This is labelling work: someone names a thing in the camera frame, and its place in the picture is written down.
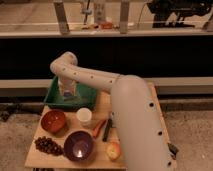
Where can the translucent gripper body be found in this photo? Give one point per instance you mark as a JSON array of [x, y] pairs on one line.
[[67, 87]]

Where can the grey blue sponge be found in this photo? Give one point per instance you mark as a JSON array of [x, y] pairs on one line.
[[68, 96]]

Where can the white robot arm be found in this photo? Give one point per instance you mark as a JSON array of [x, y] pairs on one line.
[[136, 117]]

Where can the red bowl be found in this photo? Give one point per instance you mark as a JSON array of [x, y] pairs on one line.
[[53, 121]]

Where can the purple bowl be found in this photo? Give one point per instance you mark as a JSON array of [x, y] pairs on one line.
[[78, 146]]

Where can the green plastic tray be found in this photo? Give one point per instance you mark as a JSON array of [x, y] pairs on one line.
[[85, 97]]

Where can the white plastic cup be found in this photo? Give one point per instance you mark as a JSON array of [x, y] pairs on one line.
[[84, 116]]

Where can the grey blue cloth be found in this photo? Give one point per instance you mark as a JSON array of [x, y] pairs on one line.
[[112, 120]]

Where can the wooden table board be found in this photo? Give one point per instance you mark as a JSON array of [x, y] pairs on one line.
[[99, 160]]

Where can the bunch of dark grapes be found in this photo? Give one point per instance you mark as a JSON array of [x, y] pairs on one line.
[[48, 146]]

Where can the red object on ledge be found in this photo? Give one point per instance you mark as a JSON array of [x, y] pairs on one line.
[[106, 25]]

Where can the red yellow apple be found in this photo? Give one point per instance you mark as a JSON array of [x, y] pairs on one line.
[[113, 150]]

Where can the black machine in background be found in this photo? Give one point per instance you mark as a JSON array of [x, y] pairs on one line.
[[172, 13]]

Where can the left metal post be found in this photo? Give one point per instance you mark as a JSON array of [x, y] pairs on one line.
[[61, 16]]

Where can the metal post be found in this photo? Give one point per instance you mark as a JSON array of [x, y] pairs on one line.
[[61, 16], [124, 13]]

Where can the right metal post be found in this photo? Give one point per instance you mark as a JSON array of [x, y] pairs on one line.
[[124, 13]]

